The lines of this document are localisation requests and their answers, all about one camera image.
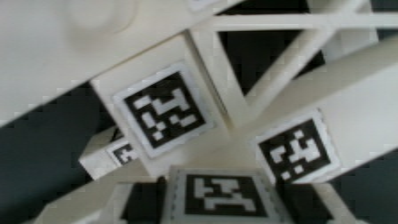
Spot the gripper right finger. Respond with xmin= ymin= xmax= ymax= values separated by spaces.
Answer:
xmin=275 ymin=183 xmax=369 ymax=224

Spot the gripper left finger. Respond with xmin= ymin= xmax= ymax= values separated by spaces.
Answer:
xmin=33 ymin=176 xmax=170 ymax=224

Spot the white tagged nut cube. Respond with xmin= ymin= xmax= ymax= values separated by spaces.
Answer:
xmin=159 ymin=167 xmax=293 ymax=224

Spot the white chair back frame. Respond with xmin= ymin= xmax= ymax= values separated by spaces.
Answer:
xmin=90 ymin=0 xmax=398 ymax=183

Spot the white chair seat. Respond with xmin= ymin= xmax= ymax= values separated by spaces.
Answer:
xmin=0 ymin=0 xmax=243 ymax=127

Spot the white chair leg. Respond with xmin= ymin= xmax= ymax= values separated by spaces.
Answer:
xmin=78 ymin=126 xmax=147 ymax=180

